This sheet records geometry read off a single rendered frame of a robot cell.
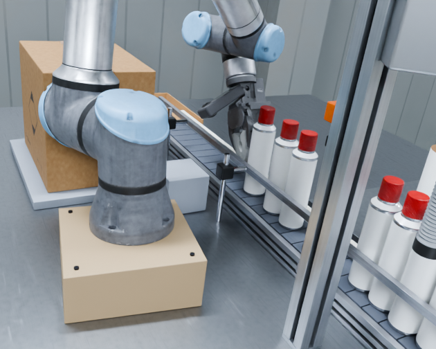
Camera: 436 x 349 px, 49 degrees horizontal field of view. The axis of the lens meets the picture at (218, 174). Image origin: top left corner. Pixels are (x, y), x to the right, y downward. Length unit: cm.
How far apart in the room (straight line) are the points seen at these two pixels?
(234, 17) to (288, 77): 189
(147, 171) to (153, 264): 15
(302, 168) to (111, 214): 37
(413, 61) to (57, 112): 58
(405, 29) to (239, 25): 46
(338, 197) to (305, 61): 222
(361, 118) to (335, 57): 267
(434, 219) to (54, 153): 77
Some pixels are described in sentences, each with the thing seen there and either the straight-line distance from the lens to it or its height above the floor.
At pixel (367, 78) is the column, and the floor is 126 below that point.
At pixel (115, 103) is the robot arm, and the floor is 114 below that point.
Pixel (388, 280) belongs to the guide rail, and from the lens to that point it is 78.
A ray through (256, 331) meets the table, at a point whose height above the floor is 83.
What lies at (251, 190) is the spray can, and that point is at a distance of 109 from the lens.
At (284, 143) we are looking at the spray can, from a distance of 97.
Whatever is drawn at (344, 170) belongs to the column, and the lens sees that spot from 63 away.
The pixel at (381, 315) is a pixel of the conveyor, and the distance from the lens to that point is 85.
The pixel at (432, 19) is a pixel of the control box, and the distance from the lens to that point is 55.
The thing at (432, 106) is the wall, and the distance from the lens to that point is 389.
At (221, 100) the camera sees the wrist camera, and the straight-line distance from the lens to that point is 109.
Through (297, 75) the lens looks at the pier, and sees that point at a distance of 282.
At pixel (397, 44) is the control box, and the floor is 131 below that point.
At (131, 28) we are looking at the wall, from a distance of 276.
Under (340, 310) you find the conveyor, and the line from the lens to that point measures 87.
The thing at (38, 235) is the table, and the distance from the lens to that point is 101.
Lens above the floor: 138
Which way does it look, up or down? 25 degrees down
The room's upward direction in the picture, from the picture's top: 7 degrees clockwise
